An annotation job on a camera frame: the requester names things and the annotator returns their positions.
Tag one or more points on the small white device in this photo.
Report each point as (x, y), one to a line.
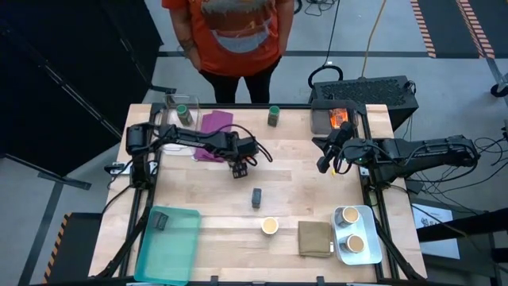
(121, 168)

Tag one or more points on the teal plastic bin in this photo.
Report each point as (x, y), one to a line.
(174, 250)

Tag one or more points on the person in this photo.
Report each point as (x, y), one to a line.
(234, 47)

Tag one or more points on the white paper sheet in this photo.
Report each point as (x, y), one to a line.
(436, 244)

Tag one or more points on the black curtain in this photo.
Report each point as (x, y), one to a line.
(59, 59)

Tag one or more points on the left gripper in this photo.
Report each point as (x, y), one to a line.
(243, 150)

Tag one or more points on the black beam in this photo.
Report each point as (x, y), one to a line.
(468, 224)

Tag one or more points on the black caster wheel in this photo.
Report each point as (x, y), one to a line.
(500, 90)

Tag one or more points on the gray translucent plastic bin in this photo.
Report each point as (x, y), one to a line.
(321, 119)

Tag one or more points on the black computer case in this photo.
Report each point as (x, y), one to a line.
(365, 92)

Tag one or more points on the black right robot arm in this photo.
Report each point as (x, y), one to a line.
(428, 151)

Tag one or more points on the white plastic tray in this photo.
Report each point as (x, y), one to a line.
(373, 254)

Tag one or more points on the orange taco mix packet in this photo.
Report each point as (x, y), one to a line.
(338, 118)

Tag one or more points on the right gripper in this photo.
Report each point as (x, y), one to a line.
(349, 149)

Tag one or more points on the purple folded cloth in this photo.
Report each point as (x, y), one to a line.
(216, 119)

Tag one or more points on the tan folded cloth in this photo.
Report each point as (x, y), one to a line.
(314, 238)

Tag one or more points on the clear plastic bin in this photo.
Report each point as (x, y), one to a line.
(174, 135)

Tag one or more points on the black stand foot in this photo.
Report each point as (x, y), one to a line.
(67, 180)
(164, 90)

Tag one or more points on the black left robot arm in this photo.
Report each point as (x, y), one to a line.
(190, 139)

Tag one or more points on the black box hazard stripe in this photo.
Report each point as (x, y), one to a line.
(79, 246)

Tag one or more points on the green lid spice jar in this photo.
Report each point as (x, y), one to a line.
(183, 113)
(273, 116)

